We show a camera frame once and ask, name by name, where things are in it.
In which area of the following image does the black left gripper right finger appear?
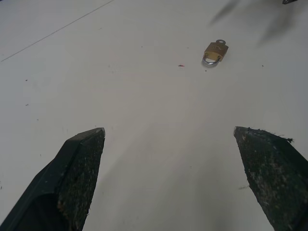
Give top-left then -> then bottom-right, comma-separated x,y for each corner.
233,126 -> 308,231

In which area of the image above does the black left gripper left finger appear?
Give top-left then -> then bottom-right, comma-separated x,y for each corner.
0,127 -> 106,231

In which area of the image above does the brass padlock with silver shackle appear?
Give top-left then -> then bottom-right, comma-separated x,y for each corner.
201,41 -> 229,68

